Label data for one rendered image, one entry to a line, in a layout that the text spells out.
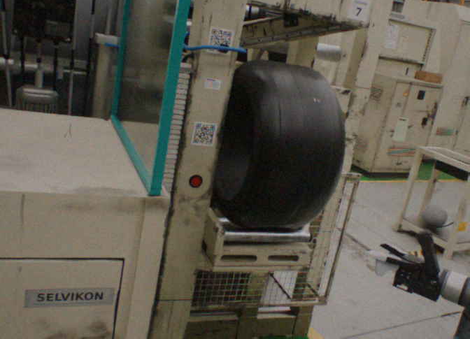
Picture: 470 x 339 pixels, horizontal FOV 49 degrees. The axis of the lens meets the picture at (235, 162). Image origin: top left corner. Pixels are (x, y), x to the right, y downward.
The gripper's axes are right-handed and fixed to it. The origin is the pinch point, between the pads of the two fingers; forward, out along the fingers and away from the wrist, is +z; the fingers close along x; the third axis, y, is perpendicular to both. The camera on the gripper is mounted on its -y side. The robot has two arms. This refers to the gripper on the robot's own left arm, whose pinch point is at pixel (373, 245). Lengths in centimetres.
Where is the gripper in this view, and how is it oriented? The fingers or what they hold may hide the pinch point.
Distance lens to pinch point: 148.1
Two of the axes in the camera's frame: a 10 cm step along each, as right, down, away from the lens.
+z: -8.2, -3.0, 4.9
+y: -2.6, 9.5, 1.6
